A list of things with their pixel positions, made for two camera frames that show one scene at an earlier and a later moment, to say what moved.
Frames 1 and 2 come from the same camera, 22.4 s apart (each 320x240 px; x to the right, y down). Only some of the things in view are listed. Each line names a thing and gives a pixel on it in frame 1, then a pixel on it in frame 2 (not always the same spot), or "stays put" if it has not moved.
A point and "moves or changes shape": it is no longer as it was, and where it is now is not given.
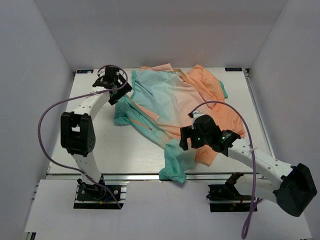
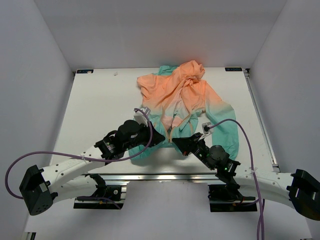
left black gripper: [115, 98] → [157, 137]
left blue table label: [84, 71] stays put
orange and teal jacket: [164, 99] moves or changes shape
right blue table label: [233, 69] stays put
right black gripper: [186, 132] → [187, 144]
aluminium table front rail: [164, 175] stays put
